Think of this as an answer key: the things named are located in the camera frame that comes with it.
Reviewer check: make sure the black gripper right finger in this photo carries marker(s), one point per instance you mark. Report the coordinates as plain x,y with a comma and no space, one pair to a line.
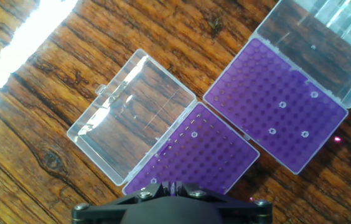
241,209

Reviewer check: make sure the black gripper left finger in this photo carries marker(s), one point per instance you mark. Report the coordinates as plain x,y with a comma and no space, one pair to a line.
107,208

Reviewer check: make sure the purple pipette tip box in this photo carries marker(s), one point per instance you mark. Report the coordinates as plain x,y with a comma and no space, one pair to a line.
250,112
132,124

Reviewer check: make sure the brown wooden board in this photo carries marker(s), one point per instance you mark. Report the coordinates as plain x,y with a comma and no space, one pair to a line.
116,31

